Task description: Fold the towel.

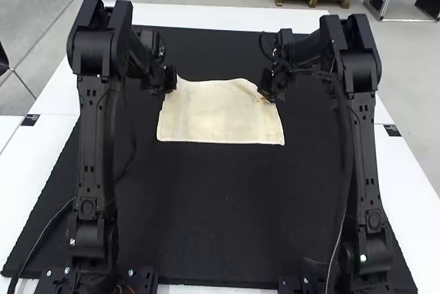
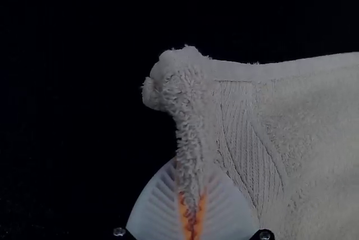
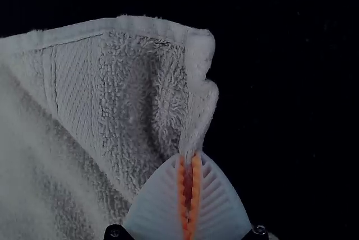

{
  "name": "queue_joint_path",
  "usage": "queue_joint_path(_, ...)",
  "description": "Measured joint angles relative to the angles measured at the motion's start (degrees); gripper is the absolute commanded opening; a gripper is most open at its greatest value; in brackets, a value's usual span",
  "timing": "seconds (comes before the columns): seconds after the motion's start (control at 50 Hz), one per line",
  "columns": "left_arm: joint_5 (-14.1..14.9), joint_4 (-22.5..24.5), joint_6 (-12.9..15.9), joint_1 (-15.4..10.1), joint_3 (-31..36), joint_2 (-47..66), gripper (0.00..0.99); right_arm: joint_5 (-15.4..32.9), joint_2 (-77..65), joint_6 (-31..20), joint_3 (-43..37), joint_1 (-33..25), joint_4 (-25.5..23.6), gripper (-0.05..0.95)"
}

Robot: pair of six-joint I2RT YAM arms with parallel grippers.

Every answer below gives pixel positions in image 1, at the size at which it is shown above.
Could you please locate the black cable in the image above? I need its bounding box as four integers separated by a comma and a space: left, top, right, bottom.
258, 30, 280, 67
318, 69, 357, 228

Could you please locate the black mat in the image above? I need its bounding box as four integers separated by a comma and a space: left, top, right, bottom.
1, 24, 419, 291

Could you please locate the thin grey cable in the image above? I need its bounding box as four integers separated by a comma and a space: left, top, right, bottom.
5, 199, 77, 294
321, 201, 349, 294

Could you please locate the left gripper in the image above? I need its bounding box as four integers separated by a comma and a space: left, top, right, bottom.
140, 64, 179, 96

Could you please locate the pale towel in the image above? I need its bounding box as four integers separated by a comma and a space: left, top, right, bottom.
156, 76, 287, 147

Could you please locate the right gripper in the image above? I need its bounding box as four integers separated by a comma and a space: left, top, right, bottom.
258, 65, 290, 104

